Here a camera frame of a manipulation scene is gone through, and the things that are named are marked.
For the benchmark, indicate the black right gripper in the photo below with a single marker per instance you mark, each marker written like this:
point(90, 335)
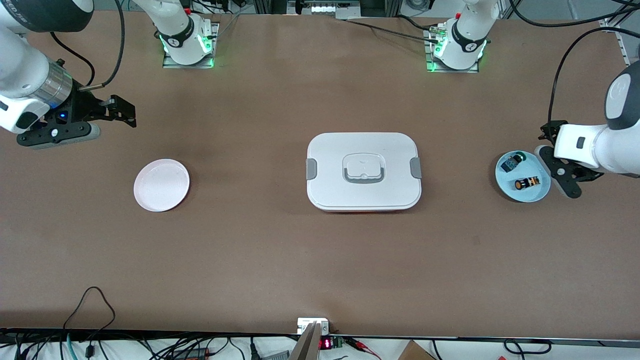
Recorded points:
point(84, 106)

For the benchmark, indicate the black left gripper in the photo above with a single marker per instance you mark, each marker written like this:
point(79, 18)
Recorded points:
point(550, 132)

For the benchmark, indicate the black orange battery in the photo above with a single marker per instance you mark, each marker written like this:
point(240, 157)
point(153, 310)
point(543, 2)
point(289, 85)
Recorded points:
point(527, 183)

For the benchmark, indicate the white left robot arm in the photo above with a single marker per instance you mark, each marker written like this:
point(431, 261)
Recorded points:
point(620, 145)

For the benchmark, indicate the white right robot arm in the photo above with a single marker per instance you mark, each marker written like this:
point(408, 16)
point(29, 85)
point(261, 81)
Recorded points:
point(25, 70)

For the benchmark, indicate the light blue round plate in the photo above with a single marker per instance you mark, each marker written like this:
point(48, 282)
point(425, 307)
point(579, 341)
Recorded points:
point(530, 195)

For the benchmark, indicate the pink round plate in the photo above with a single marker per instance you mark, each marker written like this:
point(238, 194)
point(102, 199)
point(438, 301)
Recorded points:
point(161, 185)

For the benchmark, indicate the brown cardboard piece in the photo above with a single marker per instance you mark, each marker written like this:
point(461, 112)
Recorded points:
point(415, 352)

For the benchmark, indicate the black power adapter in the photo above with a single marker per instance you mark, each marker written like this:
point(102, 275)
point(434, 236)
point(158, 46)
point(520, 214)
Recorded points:
point(192, 353)

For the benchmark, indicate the red clip leads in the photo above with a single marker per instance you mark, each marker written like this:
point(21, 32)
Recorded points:
point(362, 347)

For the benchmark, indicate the grey slanted beam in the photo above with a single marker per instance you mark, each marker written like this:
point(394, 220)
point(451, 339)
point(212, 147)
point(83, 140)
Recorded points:
point(305, 347)

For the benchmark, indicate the small red display board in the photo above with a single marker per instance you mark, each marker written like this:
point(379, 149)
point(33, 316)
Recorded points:
point(330, 343)

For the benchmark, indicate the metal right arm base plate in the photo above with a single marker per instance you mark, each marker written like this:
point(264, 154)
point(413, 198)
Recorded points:
point(172, 65)

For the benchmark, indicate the aluminium frame rail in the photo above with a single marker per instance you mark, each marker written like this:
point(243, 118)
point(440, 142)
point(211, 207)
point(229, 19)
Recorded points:
point(617, 40)

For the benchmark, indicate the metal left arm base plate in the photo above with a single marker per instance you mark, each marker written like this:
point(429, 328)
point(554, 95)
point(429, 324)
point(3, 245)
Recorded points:
point(450, 70)

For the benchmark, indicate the white table edge bracket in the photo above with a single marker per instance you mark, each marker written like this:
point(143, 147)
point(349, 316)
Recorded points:
point(305, 324)

